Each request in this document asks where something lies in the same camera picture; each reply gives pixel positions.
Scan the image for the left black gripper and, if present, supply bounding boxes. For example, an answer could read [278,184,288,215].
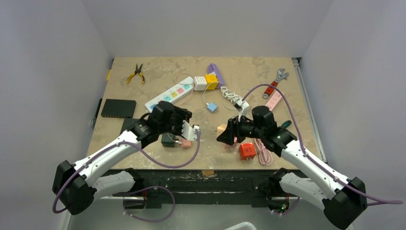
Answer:
[158,108,192,137]

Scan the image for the orange cube adapter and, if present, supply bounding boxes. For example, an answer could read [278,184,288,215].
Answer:
[216,124,227,136]

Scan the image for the green cube adapter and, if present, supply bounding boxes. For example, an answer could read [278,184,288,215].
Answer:
[161,133,177,148]

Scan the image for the red cube adapter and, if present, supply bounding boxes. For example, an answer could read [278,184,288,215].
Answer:
[238,142,257,161]

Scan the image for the light blue USB charger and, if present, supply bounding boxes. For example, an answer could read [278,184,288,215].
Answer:
[206,103,218,114]

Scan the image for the small pink USB charger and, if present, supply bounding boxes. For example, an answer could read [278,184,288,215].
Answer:
[179,139,192,149]

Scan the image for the black box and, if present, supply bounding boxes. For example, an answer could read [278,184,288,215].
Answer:
[120,118,139,134]
[101,99,136,118]

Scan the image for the white power strip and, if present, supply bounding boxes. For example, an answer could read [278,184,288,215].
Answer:
[145,76,193,112]

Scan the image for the white cube adapter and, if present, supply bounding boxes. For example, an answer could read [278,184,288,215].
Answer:
[193,76,207,91]

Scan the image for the yellow black needle-nose pliers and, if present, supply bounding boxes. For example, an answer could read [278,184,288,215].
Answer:
[126,64,145,84]

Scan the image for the pink power strip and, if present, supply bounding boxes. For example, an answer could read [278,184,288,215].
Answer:
[265,92,282,111]

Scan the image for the yellow cube adapter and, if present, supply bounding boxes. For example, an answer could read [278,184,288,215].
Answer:
[205,74,219,90]

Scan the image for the purple socket base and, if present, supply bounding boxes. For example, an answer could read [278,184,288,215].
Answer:
[206,63,225,86]

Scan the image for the red handled adjustable wrench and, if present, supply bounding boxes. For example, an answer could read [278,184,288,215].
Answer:
[262,68,289,99]

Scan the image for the pink plug adapter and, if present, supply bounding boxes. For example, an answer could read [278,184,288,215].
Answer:
[225,142,238,149]

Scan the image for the green handled screwdriver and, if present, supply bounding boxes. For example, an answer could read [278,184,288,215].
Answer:
[281,120,292,129]

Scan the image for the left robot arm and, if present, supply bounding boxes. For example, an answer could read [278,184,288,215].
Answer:
[52,101,201,215]

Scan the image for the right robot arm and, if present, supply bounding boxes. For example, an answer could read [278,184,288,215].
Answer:
[217,106,367,230]

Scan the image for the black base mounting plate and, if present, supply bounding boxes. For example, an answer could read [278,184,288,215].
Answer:
[108,170,305,209]

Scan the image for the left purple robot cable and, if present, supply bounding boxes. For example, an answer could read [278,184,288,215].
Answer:
[52,129,202,222]

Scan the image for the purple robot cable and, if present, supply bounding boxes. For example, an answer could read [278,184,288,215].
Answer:
[241,83,404,216]
[52,129,202,222]

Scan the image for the white coiled power cord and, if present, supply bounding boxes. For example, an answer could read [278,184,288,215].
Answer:
[220,85,250,111]

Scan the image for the light blue USB cable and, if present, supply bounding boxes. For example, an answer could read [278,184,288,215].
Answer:
[203,81,242,112]

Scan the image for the pink coiled power cord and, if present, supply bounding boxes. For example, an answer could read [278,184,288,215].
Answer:
[253,138,273,166]

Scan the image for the aluminium frame rail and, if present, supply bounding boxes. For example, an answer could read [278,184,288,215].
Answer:
[66,190,346,201]

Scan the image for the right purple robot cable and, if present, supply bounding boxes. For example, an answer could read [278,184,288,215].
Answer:
[241,83,404,216]

